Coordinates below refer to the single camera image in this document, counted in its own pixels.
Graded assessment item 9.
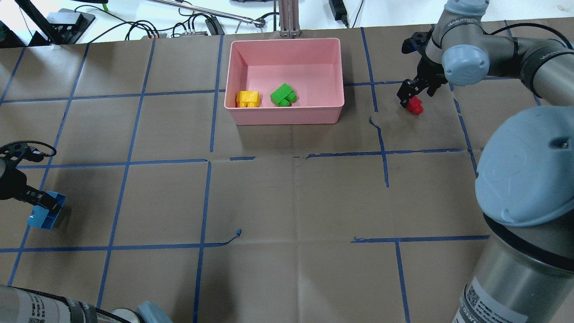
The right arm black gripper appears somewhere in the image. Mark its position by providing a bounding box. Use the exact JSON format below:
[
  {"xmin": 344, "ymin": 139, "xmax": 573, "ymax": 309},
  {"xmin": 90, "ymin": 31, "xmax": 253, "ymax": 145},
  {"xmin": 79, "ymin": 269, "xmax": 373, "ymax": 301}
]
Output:
[{"xmin": 396, "ymin": 31, "xmax": 447, "ymax": 108}]

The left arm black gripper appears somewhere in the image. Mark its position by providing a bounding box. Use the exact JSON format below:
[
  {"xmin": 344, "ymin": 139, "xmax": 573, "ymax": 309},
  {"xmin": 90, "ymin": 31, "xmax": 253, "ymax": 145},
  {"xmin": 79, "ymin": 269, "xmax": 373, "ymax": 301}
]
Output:
[{"xmin": 0, "ymin": 150, "xmax": 63, "ymax": 211}]

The red toy block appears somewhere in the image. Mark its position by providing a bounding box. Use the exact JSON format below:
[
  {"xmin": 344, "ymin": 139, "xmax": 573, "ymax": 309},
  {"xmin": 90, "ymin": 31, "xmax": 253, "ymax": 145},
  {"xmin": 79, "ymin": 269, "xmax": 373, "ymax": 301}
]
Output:
[{"xmin": 406, "ymin": 96, "xmax": 424, "ymax": 116}]

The blue toy block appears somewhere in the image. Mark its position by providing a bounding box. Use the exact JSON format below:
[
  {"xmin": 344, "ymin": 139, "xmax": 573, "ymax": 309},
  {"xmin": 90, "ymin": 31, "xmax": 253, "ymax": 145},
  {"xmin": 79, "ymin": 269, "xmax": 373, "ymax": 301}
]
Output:
[{"xmin": 27, "ymin": 191, "xmax": 66, "ymax": 231}]

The green toy block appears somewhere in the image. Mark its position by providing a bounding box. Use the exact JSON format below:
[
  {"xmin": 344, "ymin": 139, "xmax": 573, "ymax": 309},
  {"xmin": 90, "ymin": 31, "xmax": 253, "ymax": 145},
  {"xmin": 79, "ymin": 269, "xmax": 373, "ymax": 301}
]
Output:
[{"xmin": 270, "ymin": 83, "xmax": 299, "ymax": 108}]

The yellow toy block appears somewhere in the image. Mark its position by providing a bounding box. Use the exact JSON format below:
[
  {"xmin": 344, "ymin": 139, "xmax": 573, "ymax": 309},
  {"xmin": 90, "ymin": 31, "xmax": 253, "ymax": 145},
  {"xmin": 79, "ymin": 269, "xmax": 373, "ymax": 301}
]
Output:
[{"xmin": 235, "ymin": 91, "xmax": 261, "ymax": 108}]

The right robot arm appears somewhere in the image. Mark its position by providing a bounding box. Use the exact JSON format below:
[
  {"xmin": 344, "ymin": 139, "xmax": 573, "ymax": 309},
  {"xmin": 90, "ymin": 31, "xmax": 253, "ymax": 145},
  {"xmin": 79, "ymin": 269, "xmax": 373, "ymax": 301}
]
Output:
[{"xmin": 396, "ymin": 0, "xmax": 574, "ymax": 323}]

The pink plastic box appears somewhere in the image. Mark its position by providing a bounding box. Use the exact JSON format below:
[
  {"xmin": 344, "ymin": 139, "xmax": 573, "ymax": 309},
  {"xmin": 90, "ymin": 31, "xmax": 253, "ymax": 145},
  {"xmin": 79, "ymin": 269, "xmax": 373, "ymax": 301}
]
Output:
[{"xmin": 224, "ymin": 38, "xmax": 345, "ymax": 125}]

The black power adapter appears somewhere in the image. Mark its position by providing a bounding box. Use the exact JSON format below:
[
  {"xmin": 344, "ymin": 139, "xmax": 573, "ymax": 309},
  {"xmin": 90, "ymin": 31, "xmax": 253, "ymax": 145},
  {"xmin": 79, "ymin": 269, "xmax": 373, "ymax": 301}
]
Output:
[{"xmin": 328, "ymin": 0, "xmax": 350, "ymax": 27}]

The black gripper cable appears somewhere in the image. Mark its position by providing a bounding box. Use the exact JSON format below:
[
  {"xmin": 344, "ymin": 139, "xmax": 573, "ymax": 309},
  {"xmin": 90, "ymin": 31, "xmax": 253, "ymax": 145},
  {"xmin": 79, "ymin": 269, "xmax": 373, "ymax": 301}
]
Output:
[{"xmin": 0, "ymin": 141, "xmax": 57, "ymax": 163}]

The aluminium frame post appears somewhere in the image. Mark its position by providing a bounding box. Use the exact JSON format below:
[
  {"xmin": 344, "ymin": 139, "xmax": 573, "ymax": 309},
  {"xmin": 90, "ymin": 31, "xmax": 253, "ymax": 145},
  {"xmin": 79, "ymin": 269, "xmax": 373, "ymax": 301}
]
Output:
[{"xmin": 278, "ymin": 0, "xmax": 301, "ymax": 37}]

